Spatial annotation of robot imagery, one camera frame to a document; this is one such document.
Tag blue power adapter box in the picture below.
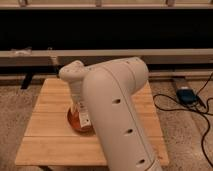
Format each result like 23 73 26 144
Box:
176 89 197 104

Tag orange bowl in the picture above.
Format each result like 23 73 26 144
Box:
67 108 93 133

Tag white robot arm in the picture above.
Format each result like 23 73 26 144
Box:
59 57 162 171

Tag black power cable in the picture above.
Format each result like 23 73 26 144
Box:
152 71 213 168

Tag wooden table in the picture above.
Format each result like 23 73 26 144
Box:
15 78 169 166

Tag grey horizontal rail beam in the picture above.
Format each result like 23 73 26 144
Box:
0 48 213 67

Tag white gripper with label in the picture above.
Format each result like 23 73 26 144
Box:
69 99 92 128

